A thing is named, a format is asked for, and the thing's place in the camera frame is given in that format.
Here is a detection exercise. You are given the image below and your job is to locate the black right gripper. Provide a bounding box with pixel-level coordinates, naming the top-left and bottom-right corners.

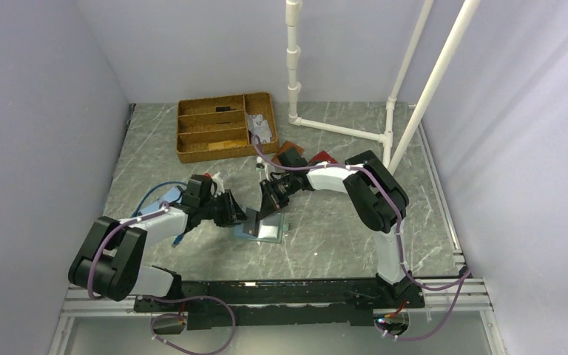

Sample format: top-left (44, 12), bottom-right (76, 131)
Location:
top-left (259, 173), bottom-right (297, 220)

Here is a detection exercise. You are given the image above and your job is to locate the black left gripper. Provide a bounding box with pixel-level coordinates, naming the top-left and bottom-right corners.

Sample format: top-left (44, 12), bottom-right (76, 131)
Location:
top-left (200, 189), bottom-right (251, 227)

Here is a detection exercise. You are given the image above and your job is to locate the green card holder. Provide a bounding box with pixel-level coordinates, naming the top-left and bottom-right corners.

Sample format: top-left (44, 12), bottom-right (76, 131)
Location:
top-left (233, 207), bottom-right (288, 243)

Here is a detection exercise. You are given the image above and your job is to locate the orange credit card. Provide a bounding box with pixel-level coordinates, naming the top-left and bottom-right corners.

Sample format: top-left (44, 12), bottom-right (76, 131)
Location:
top-left (223, 140), bottom-right (248, 149)

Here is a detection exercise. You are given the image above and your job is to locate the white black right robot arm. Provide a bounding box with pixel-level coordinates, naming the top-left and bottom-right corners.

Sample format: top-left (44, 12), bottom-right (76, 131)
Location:
top-left (256, 148), bottom-right (410, 307)

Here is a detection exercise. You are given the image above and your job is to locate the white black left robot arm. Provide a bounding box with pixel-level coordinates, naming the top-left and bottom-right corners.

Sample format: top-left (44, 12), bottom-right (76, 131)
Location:
top-left (67, 175), bottom-right (248, 311)

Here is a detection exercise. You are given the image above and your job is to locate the brown leather card holder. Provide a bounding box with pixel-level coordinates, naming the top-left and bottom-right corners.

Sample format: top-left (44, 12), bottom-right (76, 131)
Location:
top-left (271, 141), bottom-right (304, 166)

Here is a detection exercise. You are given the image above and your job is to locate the light blue card holder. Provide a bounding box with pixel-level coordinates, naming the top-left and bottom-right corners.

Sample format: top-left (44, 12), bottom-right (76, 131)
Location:
top-left (136, 186), bottom-right (182, 216)

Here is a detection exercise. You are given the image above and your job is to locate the red leather card holder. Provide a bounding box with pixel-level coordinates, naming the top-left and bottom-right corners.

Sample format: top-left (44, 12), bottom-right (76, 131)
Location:
top-left (309, 150), bottom-right (337, 165)

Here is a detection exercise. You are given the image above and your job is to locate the woven wicker tray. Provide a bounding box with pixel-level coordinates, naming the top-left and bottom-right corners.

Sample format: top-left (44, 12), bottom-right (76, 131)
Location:
top-left (176, 92), bottom-right (280, 163)

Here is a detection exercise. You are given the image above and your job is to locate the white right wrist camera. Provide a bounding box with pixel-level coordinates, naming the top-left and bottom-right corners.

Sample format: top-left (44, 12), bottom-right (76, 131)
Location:
top-left (255, 157), bottom-right (269, 178)

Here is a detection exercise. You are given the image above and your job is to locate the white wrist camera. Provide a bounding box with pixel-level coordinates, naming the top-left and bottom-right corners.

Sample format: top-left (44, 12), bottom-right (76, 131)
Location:
top-left (255, 157), bottom-right (269, 178)
top-left (205, 171), bottom-right (227, 197)

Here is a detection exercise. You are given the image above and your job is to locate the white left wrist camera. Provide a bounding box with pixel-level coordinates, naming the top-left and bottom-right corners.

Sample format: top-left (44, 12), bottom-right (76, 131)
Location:
top-left (205, 171), bottom-right (227, 197)

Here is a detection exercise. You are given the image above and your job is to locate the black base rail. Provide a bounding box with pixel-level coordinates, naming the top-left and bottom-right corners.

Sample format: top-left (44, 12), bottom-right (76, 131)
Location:
top-left (134, 276), bottom-right (425, 330)

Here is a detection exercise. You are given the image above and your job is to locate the white pvc pipe frame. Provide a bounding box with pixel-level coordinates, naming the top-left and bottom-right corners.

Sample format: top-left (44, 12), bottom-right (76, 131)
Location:
top-left (285, 0), bottom-right (479, 172)

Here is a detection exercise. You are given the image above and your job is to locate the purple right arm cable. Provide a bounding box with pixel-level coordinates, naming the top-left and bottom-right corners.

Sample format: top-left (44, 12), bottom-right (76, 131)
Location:
top-left (250, 135), bottom-right (472, 342)

